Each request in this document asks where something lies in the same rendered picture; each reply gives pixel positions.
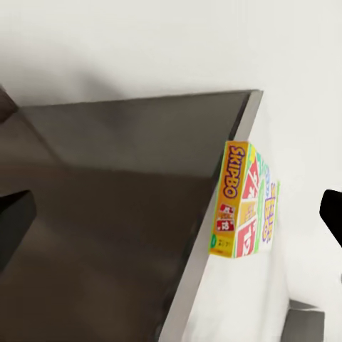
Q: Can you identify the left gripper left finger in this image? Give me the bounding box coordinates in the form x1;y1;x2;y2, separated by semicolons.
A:
0;190;37;274

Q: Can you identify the board game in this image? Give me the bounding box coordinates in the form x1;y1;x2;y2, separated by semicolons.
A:
208;141;280;259

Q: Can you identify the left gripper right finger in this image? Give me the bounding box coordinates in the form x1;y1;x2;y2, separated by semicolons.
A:
319;189;342;247

